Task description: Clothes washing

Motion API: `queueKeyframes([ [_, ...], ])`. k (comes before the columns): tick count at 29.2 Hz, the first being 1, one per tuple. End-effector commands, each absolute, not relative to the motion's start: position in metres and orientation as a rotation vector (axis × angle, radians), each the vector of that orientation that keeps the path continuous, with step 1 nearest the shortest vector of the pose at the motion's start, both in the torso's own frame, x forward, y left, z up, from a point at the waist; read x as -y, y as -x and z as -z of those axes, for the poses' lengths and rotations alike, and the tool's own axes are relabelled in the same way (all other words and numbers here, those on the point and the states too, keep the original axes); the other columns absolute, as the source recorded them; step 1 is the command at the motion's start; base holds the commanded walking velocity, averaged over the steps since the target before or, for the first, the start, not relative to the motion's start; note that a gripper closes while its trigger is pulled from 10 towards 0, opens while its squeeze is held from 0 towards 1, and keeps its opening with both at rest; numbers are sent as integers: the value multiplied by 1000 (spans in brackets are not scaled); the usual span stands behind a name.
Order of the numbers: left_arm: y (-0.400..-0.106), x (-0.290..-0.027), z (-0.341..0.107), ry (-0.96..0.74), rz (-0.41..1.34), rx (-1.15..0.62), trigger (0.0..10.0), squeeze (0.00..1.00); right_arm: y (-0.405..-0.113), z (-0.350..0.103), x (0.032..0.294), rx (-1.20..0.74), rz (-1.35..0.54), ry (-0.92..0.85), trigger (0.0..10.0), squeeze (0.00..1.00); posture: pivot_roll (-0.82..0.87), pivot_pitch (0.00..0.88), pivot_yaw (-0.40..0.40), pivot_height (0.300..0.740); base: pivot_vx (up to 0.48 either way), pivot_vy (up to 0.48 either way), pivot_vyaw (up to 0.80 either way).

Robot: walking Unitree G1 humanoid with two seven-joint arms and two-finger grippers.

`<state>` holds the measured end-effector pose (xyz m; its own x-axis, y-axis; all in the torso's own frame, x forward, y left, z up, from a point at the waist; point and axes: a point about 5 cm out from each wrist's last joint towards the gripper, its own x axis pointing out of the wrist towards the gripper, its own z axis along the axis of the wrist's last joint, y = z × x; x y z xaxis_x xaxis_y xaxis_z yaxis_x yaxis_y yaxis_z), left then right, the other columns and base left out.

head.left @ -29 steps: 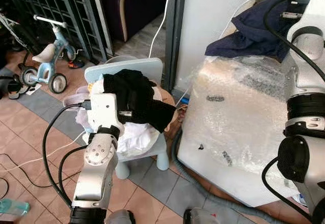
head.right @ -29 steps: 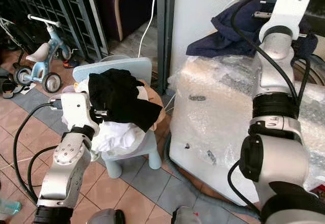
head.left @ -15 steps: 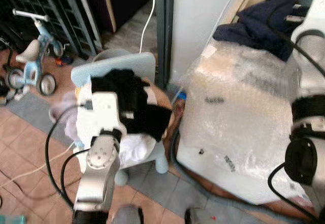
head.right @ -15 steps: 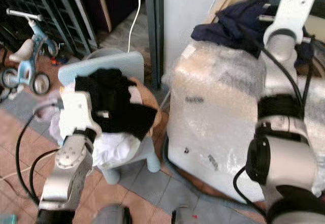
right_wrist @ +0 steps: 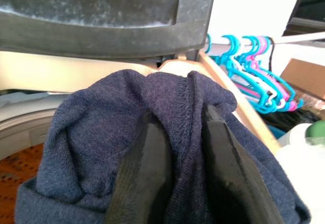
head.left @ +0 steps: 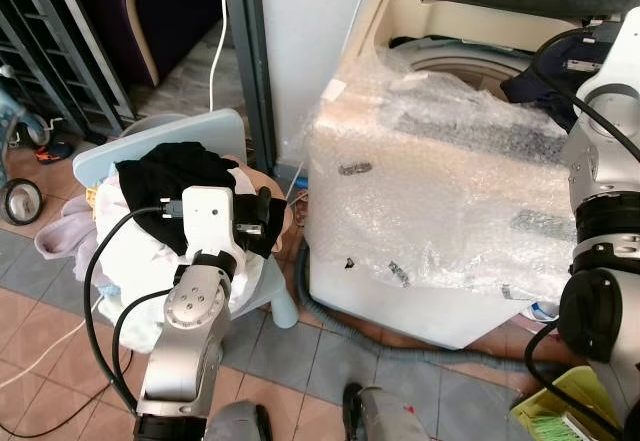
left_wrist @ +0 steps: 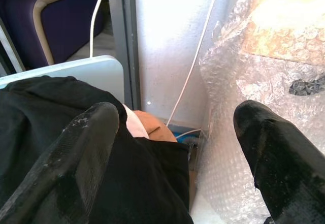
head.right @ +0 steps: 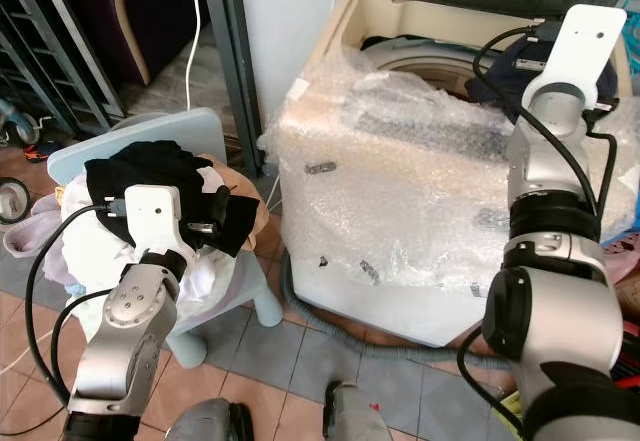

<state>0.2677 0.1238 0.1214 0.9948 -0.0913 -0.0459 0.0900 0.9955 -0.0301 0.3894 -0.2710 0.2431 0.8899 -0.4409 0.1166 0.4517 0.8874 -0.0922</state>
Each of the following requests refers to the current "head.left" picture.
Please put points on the black garment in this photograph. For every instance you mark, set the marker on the black garment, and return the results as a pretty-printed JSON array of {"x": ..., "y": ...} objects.
[{"x": 165, "y": 176}]

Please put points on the dark navy garment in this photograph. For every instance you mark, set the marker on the dark navy garment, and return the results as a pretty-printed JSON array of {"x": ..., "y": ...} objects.
[{"x": 535, "y": 86}]

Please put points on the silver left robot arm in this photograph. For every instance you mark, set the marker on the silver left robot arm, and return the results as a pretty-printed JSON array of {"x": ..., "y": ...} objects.
[{"x": 190, "y": 311}]

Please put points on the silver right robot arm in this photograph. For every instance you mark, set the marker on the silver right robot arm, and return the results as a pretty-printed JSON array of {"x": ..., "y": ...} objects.
[{"x": 600, "y": 166}]

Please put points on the white top-load washing machine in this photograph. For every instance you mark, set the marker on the white top-load washing machine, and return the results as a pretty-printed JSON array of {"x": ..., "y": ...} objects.
[{"x": 400, "y": 311}]

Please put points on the light blue plastic chair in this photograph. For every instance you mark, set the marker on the light blue plastic chair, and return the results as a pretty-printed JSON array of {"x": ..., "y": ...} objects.
[{"x": 160, "y": 131}]

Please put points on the clear bubble wrap sheet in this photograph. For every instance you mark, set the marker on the clear bubble wrap sheet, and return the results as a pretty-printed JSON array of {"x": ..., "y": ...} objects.
[{"x": 430, "y": 181}]

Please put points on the pale pink garment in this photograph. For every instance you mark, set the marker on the pale pink garment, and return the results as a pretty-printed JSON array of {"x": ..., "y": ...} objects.
[{"x": 65, "y": 231}]

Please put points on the grey robot left leg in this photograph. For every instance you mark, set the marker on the grey robot left leg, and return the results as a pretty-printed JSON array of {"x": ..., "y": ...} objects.
[{"x": 235, "y": 423}]

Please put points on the grey robot leg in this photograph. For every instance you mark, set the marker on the grey robot leg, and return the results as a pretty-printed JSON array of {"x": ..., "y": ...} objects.
[
  {"x": 385, "y": 416},
  {"x": 235, "y": 423}
]

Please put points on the dark purple armchair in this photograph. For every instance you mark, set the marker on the dark purple armchair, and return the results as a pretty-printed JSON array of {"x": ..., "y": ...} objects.
[{"x": 170, "y": 1}]

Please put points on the black white-rimmed wheel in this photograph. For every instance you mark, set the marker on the black white-rimmed wheel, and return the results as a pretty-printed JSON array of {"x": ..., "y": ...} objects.
[{"x": 20, "y": 201}]

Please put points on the grey robot right leg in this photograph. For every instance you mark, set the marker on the grey robot right leg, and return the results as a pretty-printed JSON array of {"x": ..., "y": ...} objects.
[{"x": 385, "y": 416}]

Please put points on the light blue wheeled cart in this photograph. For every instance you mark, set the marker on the light blue wheeled cart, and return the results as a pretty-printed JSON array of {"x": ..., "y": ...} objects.
[{"x": 20, "y": 111}]

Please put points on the grey metal rack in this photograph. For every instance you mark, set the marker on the grey metal rack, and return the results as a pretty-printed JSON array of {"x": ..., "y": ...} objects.
[{"x": 60, "y": 41}]

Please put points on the yellow-green plastic basket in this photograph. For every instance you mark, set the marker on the yellow-green plastic basket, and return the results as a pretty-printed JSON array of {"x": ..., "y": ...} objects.
[{"x": 560, "y": 406}]

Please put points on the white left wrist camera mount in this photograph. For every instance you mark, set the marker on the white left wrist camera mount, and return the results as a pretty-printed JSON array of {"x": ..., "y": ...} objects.
[{"x": 208, "y": 216}]

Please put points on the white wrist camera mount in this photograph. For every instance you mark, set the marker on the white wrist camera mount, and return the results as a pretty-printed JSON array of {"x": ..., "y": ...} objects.
[
  {"x": 625, "y": 61},
  {"x": 208, "y": 216}
]

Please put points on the grey door frame post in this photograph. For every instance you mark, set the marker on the grey door frame post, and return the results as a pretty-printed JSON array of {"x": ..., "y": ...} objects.
[{"x": 248, "y": 61}]

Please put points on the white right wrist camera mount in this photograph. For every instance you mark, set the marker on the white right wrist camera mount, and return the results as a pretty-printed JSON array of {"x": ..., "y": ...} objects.
[{"x": 625, "y": 61}]

